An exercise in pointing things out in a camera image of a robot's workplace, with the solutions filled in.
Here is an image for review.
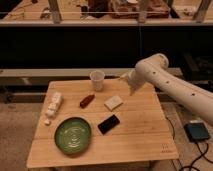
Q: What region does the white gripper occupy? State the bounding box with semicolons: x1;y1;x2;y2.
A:
120;70;142;95

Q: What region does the white sponge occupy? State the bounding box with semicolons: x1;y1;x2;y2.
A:
104;96;123;111

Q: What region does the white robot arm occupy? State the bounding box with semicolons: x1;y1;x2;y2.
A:
120;53;213;126

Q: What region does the green ceramic bowl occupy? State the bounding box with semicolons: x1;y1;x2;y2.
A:
54;117;92;155

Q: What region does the translucent plastic cup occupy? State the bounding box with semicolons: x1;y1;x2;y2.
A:
90;70;105;91

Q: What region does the black rectangular block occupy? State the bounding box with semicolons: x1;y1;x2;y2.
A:
98;115;120;134

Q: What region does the brown oblong object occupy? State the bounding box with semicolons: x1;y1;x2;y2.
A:
80;95;95;108

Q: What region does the wooden folding table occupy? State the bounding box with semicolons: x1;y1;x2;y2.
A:
27;79;179;168

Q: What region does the black foot pedal box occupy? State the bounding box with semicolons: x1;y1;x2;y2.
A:
184;122;210;142

